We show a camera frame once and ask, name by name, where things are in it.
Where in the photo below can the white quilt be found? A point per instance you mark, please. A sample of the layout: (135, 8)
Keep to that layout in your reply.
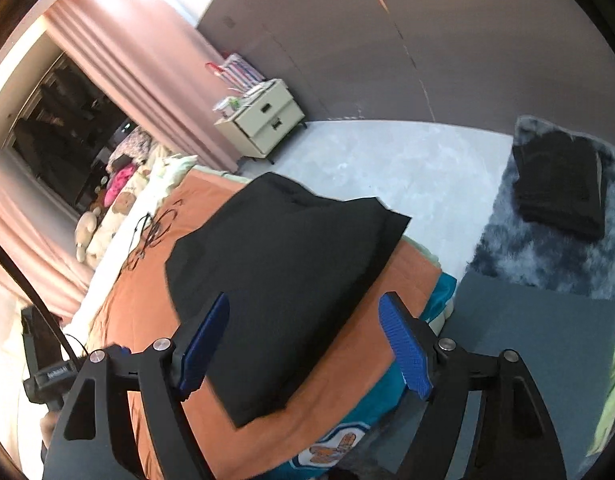
(112, 260)

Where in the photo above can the pile of floral clothes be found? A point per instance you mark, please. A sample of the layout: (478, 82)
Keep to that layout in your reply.
(135, 145)

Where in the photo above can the bear print cover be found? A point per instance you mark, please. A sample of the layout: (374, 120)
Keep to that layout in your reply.
(125, 200)

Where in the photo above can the teal printed bed sheet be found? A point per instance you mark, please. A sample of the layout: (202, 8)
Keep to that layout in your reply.
(360, 410)

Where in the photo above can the light green cloth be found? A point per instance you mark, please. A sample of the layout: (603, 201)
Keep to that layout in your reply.
(612, 395)

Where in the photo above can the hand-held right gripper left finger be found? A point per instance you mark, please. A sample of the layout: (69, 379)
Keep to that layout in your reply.
(207, 340)

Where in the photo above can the hanging dark clothes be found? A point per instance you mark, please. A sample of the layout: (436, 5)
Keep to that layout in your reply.
(62, 110)

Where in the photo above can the pink cloth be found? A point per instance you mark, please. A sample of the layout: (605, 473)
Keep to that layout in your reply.
(118, 185)

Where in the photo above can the grey floor mat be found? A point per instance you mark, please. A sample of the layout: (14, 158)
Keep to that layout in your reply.
(512, 325)

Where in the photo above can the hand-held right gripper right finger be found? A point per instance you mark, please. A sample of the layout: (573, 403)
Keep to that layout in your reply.
(405, 345)

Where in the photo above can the folded black clothes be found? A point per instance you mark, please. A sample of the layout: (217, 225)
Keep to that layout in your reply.
(557, 185)

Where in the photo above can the black jacket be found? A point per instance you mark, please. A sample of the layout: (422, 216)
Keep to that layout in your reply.
(287, 270)

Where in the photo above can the pink curtain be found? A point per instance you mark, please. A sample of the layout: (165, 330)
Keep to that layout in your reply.
(22, 220)
(137, 60)

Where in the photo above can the grey fluffy rug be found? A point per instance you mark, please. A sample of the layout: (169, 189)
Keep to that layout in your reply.
(527, 260)

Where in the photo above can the white nightstand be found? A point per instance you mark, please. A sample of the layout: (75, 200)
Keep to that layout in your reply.
(262, 120)

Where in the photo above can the bed with brown cover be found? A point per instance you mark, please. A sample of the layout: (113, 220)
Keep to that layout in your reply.
(337, 375)

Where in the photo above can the white plush toy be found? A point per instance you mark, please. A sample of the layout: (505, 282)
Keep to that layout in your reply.
(89, 235)

